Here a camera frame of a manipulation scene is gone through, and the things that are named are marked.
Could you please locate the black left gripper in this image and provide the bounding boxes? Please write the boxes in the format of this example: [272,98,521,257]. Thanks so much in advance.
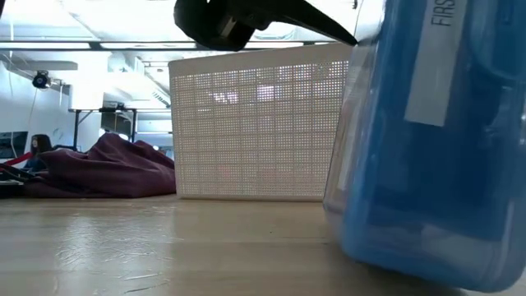
[173,0,359,53]

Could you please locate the blue first aid kit box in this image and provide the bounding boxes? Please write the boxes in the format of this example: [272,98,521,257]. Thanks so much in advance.
[321,0,526,294]

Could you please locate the white perforated plastic basket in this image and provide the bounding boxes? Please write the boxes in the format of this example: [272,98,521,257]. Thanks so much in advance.
[168,42,355,203]

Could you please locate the black overhead crossbar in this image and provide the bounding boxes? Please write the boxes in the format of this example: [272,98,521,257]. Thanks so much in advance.
[0,39,330,53]

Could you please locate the black background table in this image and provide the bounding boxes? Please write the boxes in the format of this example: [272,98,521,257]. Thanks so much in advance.
[67,106,139,151]

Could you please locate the purple cloth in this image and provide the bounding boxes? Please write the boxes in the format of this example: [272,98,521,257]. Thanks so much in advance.
[22,132,178,200]

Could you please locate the dark monitor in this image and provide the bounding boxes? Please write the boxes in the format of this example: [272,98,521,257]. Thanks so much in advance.
[0,131,30,160]

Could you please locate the black mounted camera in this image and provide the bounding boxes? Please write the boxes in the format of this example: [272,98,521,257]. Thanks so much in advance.
[31,70,53,91]

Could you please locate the red strap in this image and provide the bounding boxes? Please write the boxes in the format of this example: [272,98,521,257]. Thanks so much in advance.
[0,151,34,168]

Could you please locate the black metal table frame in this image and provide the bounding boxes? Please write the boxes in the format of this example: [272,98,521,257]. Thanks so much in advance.
[0,163,26,198]

